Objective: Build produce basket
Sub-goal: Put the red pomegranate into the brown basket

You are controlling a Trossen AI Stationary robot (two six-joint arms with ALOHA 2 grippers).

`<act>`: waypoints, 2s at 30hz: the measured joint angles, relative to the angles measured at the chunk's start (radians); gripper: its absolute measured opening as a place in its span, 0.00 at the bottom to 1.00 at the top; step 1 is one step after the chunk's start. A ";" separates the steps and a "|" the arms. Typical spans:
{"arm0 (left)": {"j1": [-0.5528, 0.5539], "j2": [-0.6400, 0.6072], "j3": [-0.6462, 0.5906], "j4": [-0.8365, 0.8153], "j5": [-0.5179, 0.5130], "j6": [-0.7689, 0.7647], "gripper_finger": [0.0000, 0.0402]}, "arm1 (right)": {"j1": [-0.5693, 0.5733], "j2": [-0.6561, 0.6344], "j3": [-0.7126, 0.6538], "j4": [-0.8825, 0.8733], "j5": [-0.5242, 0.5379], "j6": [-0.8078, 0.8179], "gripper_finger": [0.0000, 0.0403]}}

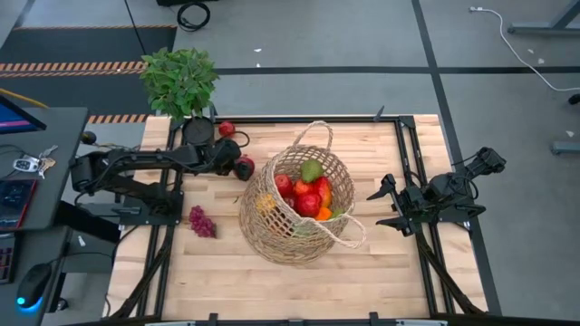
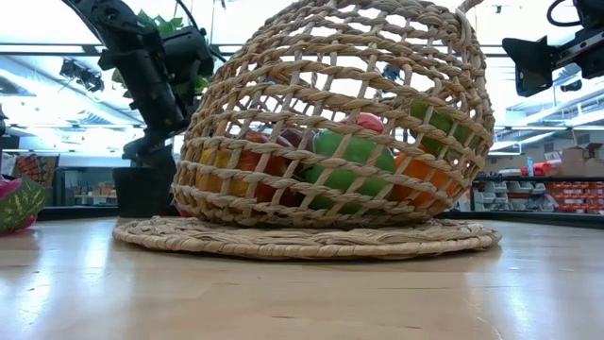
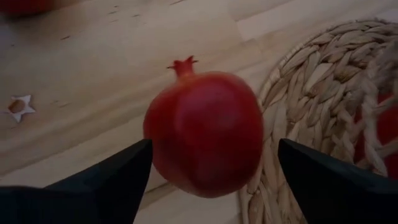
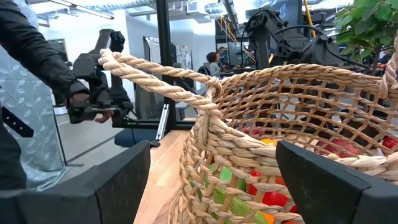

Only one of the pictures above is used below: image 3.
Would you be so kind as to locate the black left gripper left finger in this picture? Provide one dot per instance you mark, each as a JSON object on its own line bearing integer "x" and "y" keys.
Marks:
{"x": 93, "y": 199}

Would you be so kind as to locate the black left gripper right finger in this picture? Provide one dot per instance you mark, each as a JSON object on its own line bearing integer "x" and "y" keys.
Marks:
{"x": 335, "y": 199}

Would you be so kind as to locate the plain red apple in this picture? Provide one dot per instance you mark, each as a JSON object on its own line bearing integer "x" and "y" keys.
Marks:
{"x": 388, "y": 133}

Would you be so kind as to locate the red pomegranate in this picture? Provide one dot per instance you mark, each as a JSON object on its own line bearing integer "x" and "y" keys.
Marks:
{"x": 205, "y": 130}

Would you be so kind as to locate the small white star-shaped piece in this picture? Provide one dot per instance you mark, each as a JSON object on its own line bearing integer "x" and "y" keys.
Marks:
{"x": 26, "y": 107}

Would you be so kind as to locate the small red apple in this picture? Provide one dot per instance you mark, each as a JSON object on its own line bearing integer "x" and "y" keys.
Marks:
{"x": 25, "y": 6}

